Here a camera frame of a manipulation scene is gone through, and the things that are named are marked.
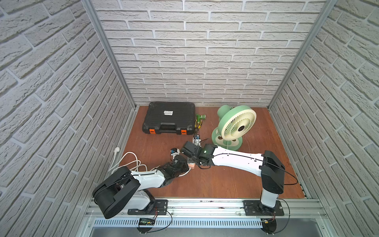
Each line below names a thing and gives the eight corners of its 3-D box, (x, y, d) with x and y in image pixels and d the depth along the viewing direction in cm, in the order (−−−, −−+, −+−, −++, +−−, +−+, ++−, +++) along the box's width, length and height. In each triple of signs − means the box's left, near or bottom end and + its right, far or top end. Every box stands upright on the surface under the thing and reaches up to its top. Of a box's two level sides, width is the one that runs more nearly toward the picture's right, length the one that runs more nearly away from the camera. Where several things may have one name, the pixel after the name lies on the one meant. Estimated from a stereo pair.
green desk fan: (206, 144, 97) (211, 115, 74) (216, 126, 107) (223, 95, 84) (238, 159, 91) (254, 132, 67) (245, 138, 101) (261, 108, 77)
